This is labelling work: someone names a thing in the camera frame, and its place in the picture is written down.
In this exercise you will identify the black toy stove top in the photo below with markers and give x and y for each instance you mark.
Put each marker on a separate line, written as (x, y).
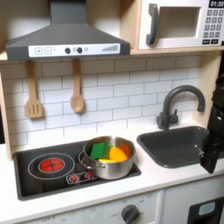
(32, 183)

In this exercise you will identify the dark grey tap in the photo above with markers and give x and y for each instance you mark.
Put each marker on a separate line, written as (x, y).
(169, 113)

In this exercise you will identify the white oven front panel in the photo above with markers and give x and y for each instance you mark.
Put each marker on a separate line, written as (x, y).
(96, 213)

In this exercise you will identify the white toy microwave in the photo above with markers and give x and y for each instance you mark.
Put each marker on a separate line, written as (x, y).
(180, 38)

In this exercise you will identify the wooden slotted spatula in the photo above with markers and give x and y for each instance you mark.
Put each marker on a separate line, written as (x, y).
(33, 108)

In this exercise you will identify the dark grey sink basin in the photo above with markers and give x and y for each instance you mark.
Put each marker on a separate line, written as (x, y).
(175, 145)

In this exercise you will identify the green block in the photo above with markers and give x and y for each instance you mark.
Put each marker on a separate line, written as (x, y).
(100, 150)

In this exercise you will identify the steel pot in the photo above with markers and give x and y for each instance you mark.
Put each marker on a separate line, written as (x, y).
(113, 170)

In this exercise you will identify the yellow block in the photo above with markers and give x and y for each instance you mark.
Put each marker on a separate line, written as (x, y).
(107, 161)

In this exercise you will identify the grey range hood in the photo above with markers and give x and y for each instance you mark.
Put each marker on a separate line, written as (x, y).
(67, 35)

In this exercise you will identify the wooden shelf board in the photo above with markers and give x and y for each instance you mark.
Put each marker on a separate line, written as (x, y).
(175, 51)

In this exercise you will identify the wooden spoon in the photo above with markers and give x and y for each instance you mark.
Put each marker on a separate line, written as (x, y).
(77, 102)

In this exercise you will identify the orange toy vegetable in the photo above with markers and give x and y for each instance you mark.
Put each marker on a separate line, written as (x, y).
(118, 154)

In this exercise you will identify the dark grey oven knob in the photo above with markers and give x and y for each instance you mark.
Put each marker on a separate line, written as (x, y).
(129, 214)

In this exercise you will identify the white cabinet door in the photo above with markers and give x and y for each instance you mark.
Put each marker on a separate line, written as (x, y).
(180, 198)

